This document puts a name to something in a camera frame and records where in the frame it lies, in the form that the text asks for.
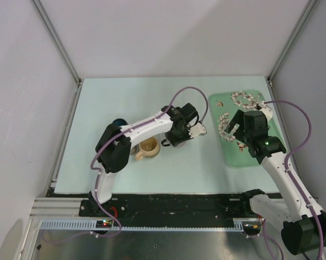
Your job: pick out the right aluminium frame post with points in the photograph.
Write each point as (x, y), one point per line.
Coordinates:
(302, 21)

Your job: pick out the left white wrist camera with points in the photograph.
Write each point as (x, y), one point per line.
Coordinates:
(197, 130)

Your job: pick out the mauve upside-down mug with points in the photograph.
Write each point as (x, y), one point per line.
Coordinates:
(166, 143)

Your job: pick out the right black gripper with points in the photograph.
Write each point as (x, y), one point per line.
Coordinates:
(238, 118)

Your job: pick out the small circuit board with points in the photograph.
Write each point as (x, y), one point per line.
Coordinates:
(104, 223)

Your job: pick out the aluminium frame post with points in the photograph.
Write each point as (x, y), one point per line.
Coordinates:
(47, 23)
(302, 21)

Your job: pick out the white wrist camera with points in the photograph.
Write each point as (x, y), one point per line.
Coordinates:
(265, 109)
(197, 130)

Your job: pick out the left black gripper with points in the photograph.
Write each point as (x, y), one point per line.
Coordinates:
(174, 141)

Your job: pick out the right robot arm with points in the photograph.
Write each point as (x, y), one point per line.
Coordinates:
(302, 221)

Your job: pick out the grey cable duct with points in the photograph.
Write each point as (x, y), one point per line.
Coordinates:
(90, 225)

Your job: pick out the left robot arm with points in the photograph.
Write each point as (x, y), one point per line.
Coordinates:
(113, 149)

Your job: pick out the green floral tray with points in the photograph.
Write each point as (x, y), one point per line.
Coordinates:
(223, 107)

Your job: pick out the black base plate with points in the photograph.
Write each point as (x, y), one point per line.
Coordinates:
(173, 210)

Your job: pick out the blue mug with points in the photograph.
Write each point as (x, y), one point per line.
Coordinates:
(120, 122)

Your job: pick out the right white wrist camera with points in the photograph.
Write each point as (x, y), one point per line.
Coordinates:
(265, 109)

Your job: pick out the brown striped cup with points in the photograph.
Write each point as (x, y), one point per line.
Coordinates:
(133, 150)

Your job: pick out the tan ceramic teapot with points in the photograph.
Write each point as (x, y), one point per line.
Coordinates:
(148, 148)

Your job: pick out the left aluminium frame post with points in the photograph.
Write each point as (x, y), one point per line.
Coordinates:
(47, 23)

